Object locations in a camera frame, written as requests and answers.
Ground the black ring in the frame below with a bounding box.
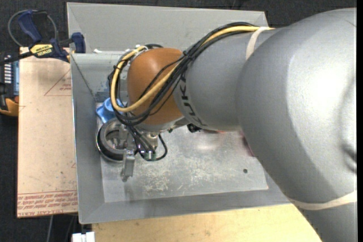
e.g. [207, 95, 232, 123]
[95, 118, 137, 163]

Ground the grey metal bin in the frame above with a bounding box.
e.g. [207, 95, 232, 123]
[66, 2, 290, 225]

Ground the brown cardboard board, red print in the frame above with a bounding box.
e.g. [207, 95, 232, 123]
[16, 46, 79, 219]

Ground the black cylinder on white bracket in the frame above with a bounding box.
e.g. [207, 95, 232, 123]
[186, 122, 202, 134]

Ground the pale grey metal gripper finger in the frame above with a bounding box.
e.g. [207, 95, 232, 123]
[121, 150, 136, 183]

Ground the blue plastic cup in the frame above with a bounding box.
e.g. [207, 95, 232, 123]
[95, 96, 127, 124]

